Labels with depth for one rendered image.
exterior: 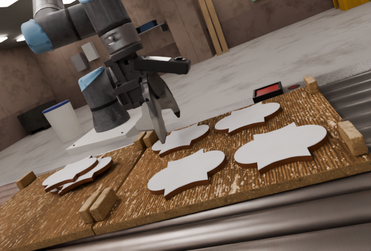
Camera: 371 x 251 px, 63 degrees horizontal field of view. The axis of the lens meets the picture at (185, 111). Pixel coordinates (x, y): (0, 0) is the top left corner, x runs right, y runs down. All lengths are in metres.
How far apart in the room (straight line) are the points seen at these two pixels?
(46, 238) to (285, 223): 0.39
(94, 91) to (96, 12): 0.61
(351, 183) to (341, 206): 0.05
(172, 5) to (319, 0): 4.42
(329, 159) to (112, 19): 0.45
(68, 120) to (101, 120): 5.70
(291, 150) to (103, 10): 0.42
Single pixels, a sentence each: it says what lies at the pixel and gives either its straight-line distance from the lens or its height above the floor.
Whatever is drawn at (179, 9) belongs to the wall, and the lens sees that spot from 10.04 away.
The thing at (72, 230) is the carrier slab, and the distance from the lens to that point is 0.56.
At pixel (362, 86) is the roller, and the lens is 0.70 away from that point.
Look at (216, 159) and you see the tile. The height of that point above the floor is 0.95.
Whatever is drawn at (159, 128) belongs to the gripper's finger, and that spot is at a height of 1.00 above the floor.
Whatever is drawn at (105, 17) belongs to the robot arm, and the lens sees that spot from 0.63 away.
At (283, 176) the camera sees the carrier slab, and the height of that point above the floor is 0.94.
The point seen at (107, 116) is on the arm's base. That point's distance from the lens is 1.21.
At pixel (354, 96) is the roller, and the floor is 0.92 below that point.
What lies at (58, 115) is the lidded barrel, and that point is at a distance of 6.87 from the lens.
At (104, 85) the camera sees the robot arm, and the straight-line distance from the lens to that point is 1.20.
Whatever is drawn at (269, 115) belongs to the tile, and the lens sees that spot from 0.61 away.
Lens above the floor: 1.16
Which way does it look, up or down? 14 degrees down
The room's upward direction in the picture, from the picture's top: 24 degrees counter-clockwise
